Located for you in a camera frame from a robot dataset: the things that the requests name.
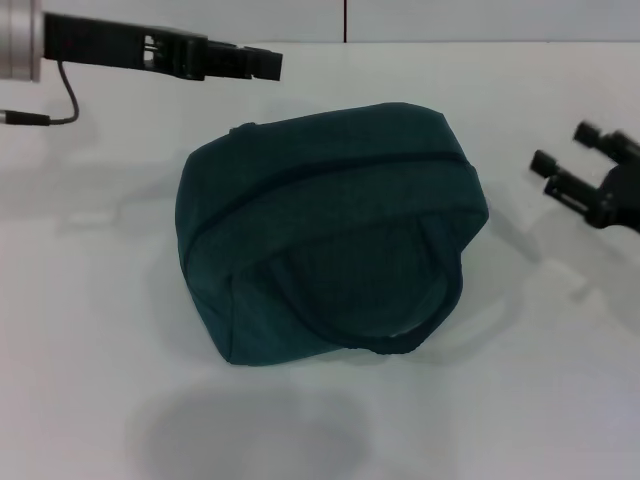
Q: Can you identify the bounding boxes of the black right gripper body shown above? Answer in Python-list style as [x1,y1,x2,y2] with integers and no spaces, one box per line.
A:
[588,161,640,231]

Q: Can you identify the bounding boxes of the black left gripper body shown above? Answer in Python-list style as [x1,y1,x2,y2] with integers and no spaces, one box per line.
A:
[42,12,210,82]

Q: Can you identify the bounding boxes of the dark teal insulated bag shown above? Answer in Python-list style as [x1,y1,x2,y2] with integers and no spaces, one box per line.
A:
[174,102,490,369]

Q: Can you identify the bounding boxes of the left gripper cable with plug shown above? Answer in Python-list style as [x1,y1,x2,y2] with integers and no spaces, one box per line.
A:
[0,59,81,126]

